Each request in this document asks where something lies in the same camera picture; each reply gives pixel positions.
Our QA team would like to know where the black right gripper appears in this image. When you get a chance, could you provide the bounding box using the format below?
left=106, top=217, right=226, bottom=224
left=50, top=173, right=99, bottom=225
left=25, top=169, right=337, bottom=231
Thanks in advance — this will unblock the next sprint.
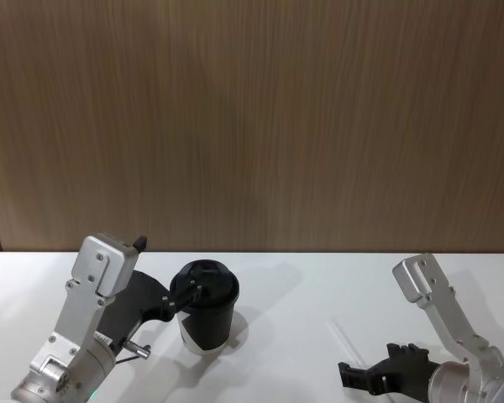
left=337, top=342, right=440, bottom=403

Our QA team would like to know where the black and white paper cup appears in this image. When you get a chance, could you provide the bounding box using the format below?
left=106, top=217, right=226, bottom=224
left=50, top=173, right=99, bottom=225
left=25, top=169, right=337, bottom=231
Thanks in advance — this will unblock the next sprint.
left=177, top=293, right=237, bottom=356

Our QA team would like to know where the thin dark cable silver plug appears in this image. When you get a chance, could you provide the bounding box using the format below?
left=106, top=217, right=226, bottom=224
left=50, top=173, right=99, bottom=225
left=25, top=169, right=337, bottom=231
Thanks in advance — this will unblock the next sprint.
left=113, top=340, right=153, bottom=367

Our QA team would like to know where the black plastic cup lid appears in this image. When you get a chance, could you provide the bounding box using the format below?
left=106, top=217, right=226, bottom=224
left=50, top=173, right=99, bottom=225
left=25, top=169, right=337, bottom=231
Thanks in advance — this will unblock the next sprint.
left=168, top=259, right=241, bottom=311

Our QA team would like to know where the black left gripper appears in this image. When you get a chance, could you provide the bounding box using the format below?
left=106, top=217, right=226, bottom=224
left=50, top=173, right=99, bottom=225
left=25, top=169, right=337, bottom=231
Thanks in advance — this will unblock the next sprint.
left=95, top=235, right=208, bottom=344

